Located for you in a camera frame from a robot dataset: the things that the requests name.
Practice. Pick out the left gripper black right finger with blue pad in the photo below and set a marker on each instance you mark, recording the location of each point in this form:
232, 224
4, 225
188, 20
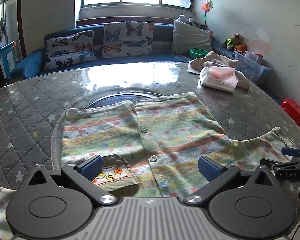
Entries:
223, 178

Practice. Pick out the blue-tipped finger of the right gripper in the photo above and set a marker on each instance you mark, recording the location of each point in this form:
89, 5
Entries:
290, 151

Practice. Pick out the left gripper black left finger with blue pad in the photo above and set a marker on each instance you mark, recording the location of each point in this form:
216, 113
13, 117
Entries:
71, 185

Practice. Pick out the green patterned children's shirt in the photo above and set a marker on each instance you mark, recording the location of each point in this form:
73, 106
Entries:
261, 212

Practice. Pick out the red plastic stool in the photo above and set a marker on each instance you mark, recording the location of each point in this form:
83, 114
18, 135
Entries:
292, 108

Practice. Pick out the clear plastic storage box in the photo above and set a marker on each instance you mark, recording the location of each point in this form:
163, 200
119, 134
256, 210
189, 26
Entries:
253, 71

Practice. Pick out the black round induction cooktop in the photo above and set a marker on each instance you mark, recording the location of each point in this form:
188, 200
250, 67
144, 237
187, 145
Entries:
120, 97

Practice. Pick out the orange plush toy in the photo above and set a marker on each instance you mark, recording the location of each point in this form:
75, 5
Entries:
241, 48

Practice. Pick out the beige crumpled garment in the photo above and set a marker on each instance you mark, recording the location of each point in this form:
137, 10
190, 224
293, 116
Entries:
214, 59

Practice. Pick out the teddy bear plush toy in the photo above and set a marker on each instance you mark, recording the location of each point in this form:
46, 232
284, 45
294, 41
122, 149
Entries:
232, 42

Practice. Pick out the green plastic bowl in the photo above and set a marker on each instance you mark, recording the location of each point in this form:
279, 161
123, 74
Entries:
196, 53

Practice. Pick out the left butterfly print cushion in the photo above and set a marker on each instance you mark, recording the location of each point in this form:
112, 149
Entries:
70, 50

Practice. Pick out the butterfly print cushion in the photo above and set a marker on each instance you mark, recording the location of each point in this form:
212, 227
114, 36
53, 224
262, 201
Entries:
70, 50
122, 39

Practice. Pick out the blue sofa bench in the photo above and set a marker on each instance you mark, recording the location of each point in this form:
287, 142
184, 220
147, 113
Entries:
33, 64

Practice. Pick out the right butterfly print cushion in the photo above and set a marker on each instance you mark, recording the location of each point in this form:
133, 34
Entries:
122, 39

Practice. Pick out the plain grey cushion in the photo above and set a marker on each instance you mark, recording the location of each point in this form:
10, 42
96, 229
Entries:
187, 37

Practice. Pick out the colourful pinwheel toy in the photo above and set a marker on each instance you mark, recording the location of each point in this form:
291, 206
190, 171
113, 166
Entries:
207, 6

